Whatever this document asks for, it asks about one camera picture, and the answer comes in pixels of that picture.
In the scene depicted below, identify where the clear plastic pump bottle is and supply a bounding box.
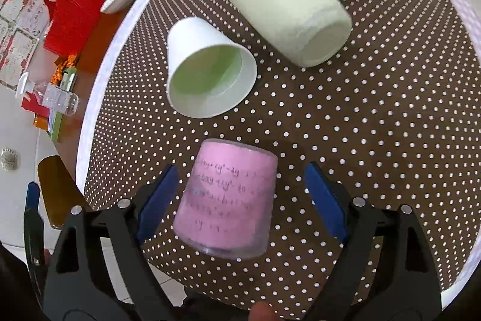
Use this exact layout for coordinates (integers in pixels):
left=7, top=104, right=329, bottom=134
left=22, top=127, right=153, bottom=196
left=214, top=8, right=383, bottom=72
left=15, top=73, right=80, bottom=117

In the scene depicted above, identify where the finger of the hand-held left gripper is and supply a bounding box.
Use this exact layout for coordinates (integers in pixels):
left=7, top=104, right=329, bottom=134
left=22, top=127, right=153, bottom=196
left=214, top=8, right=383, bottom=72
left=23, top=183, right=46, bottom=308

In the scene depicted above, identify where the pale green fuzzy cup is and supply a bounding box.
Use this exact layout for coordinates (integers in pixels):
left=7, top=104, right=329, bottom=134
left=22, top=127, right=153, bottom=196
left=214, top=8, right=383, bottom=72
left=225, top=0, right=353, bottom=68

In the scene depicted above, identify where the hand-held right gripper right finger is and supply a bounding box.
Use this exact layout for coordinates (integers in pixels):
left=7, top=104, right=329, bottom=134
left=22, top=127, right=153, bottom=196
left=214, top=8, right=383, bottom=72
left=301, top=162, right=442, bottom=321

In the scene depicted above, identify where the clear cup with pink paper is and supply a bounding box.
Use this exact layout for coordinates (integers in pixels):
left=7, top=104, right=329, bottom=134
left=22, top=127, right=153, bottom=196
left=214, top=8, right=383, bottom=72
left=173, top=138, right=279, bottom=261

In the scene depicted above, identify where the round silver floor drain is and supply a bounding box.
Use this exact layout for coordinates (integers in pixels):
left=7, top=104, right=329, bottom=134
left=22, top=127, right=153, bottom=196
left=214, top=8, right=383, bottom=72
left=0, top=147, right=19, bottom=171

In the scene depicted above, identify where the gold foil wrapper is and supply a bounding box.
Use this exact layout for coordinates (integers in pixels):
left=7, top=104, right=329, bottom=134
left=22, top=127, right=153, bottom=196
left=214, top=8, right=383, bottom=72
left=52, top=55, right=80, bottom=85

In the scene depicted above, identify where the brown wooden chair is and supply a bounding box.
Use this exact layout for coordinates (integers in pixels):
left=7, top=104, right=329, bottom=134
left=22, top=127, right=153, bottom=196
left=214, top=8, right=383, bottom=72
left=38, top=156, right=94, bottom=229

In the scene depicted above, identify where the sheet of framed certificates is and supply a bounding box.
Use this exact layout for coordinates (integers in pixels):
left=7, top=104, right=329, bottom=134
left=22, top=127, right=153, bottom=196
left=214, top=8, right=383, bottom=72
left=0, top=0, right=117, bottom=88

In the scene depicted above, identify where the white paper cup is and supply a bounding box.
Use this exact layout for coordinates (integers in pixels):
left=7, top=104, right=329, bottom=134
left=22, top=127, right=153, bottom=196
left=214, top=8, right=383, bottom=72
left=166, top=17, right=258, bottom=119

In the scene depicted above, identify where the brown polka dot tablecloth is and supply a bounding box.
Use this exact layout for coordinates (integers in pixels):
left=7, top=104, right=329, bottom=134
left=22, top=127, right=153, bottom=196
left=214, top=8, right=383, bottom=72
left=75, top=0, right=481, bottom=310

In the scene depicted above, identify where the red paper bag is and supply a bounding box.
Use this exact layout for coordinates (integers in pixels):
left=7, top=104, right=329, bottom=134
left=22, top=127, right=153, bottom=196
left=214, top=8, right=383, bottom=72
left=43, top=0, right=115, bottom=56

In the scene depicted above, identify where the brown wooden side table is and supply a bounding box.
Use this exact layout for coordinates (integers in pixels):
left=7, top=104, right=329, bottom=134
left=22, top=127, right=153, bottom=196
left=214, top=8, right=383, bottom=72
left=34, top=0, right=196, bottom=143

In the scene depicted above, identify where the green flat box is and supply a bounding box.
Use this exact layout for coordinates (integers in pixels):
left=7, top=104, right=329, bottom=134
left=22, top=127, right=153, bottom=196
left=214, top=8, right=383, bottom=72
left=46, top=67, right=78, bottom=139

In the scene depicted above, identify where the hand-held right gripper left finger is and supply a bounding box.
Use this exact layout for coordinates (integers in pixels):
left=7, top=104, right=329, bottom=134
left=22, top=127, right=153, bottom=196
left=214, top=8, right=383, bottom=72
left=43, top=165, right=185, bottom=321

